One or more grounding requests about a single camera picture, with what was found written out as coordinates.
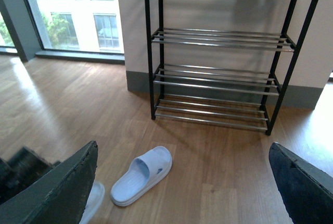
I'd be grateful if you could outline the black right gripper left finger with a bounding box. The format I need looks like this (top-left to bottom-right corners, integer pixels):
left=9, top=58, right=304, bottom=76
left=1, top=141, right=98, bottom=223

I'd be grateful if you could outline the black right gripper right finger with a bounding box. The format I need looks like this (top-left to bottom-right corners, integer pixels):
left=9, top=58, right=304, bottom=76
left=268, top=142, right=332, bottom=223

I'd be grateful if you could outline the black metal shoe rack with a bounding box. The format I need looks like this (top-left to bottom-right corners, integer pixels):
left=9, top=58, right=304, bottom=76
left=144, top=0, right=319, bottom=135

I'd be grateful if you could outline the light blue slide sandal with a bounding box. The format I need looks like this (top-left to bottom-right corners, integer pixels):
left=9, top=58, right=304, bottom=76
left=79, top=181, right=105, bottom=224
left=110, top=146, right=172, bottom=207

